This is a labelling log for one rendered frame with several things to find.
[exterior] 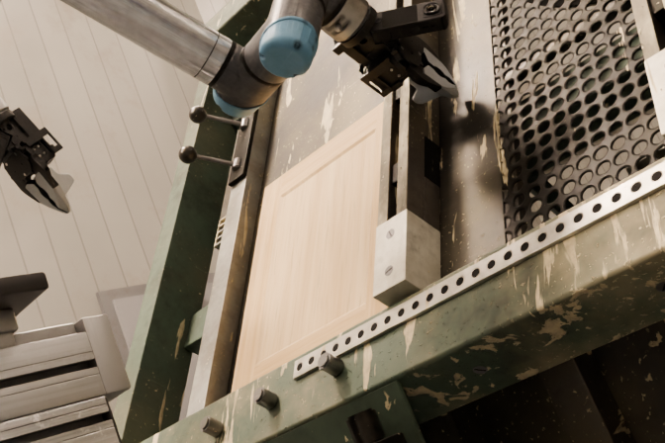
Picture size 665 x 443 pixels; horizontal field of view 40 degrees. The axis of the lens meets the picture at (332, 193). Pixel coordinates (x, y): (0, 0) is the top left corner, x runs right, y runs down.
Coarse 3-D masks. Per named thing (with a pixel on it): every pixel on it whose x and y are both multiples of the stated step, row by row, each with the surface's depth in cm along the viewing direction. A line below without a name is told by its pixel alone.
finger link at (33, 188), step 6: (30, 186) 170; (36, 186) 170; (30, 192) 171; (36, 192) 171; (42, 192) 170; (36, 198) 171; (42, 198) 171; (48, 198) 170; (48, 204) 171; (54, 204) 171; (60, 210) 170
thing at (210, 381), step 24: (264, 120) 199; (264, 144) 195; (240, 192) 184; (240, 216) 179; (240, 240) 176; (240, 264) 173; (216, 288) 170; (240, 288) 170; (216, 312) 165; (216, 336) 161; (216, 360) 158; (216, 384) 155; (192, 408) 154
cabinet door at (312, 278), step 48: (336, 144) 168; (288, 192) 173; (336, 192) 159; (288, 240) 164; (336, 240) 151; (288, 288) 155; (336, 288) 144; (240, 336) 158; (288, 336) 147; (240, 384) 150
